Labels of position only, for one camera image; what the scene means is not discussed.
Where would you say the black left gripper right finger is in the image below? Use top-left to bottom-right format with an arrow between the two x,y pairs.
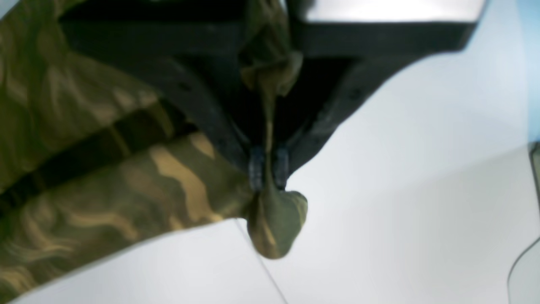
273,21 -> 477,189

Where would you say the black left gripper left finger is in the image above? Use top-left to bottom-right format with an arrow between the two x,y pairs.
59,8 -> 265,190

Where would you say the camouflage T-shirt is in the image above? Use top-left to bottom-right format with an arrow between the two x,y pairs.
1,0 -> 308,304

